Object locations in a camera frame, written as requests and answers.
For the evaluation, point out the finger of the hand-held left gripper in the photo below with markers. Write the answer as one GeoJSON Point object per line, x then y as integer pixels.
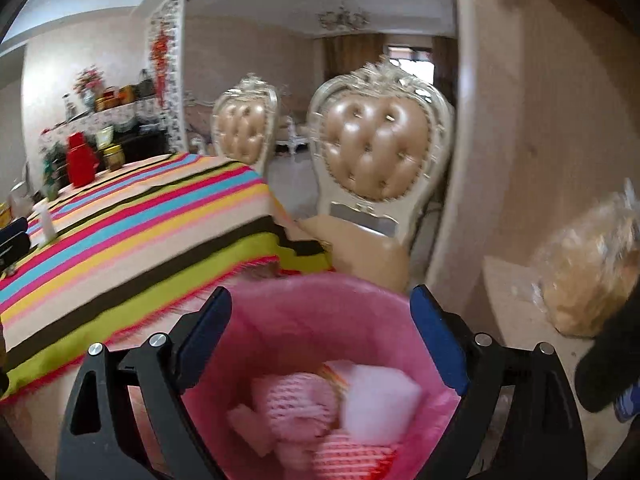
{"type": "Point", "coordinates": [15, 228]}
{"type": "Point", "coordinates": [12, 255]}

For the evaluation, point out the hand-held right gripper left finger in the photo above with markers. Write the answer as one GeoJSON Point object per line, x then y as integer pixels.
{"type": "Point", "coordinates": [205, 340]}

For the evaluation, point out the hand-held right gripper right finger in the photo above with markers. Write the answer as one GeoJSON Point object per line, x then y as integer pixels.
{"type": "Point", "coordinates": [440, 345]}

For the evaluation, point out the white tissue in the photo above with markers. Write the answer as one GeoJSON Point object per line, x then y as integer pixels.
{"type": "Point", "coordinates": [380, 400]}
{"type": "Point", "coordinates": [46, 225]}

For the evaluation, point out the pink trash bin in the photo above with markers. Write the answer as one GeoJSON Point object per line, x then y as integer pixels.
{"type": "Point", "coordinates": [300, 325]}

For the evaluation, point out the pale foam fruit net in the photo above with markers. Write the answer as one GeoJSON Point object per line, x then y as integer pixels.
{"type": "Point", "coordinates": [252, 425]}

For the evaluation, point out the pink foam fruit net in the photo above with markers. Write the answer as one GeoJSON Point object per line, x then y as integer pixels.
{"type": "Point", "coordinates": [295, 400]}

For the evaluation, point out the beige printed carton box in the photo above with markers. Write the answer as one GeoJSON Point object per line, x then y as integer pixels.
{"type": "Point", "coordinates": [332, 375]}

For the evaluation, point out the red and white foam net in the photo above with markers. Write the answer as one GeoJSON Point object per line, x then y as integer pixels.
{"type": "Point", "coordinates": [355, 452]}

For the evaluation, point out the grey faceted pitcher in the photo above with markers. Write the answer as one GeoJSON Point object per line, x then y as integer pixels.
{"type": "Point", "coordinates": [21, 197]}

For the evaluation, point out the green snack bag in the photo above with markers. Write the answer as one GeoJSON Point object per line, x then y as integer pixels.
{"type": "Point", "coordinates": [54, 170]}

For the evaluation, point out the red thermos jug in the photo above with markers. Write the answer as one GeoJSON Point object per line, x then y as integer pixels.
{"type": "Point", "coordinates": [82, 162]}

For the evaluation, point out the glass jar with yellow lid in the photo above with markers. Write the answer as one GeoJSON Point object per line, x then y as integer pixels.
{"type": "Point", "coordinates": [113, 158]}

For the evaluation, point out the striped colourful tablecloth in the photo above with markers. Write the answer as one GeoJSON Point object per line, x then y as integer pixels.
{"type": "Point", "coordinates": [150, 220]}

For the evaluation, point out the white lace cloth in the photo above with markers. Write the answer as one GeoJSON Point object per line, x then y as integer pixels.
{"type": "Point", "coordinates": [110, 115]}

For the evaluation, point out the clear bag of yellow contents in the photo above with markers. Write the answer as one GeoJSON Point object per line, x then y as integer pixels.
{"type": "Point", "coordinates": [585, 270]}

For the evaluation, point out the vase of pink flowers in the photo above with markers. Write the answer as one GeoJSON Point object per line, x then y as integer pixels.
{"type": "Point", "coordinates": [88, 82]}

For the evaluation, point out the orange baskets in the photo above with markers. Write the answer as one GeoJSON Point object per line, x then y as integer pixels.
{"type": "Point", "coordinates": [117, 97]}

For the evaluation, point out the dark cloth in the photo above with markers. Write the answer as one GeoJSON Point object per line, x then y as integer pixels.
{"type": "Point", "coordinates": [610, 360]}

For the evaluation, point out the dark handbag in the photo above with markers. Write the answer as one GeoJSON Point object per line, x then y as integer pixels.
{"type": "Point", "coordinates": [146, 87]}

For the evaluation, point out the blue shoe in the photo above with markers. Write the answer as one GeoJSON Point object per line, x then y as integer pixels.
{"type": "Point", "coordinates": [627, 405]}

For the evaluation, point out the ornate padded dining chair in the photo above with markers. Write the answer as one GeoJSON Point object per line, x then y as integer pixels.
{"type": "Point", "coordinates": [245, 125]}
{"type": "Point", "coordinates": [375, 150]}

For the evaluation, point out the white lattice screen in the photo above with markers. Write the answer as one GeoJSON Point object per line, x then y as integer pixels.
{"type": "Point", "coordinates": [175, 85]}

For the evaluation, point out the ornate white armchair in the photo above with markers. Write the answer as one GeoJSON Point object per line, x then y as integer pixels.
{"type": "Point", "coordinates": [295, 135]}

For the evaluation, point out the brown curtain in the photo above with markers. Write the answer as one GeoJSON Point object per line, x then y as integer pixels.
{"type": "Point", "coordinates": [350, 57]}
{"type": "Point", "coordinates": [444, 70]}

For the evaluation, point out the glass balcony door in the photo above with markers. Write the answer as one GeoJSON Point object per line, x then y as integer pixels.
{"type": "Point", "coordinates": [407, 65]}

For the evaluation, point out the chandelier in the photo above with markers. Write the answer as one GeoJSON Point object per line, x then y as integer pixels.
{"type": "Point", "coordinates": [344, 17]}

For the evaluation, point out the red knot wall decoration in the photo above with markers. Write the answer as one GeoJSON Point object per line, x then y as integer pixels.
{"type": "Point", "coordinates": [161, 60]}

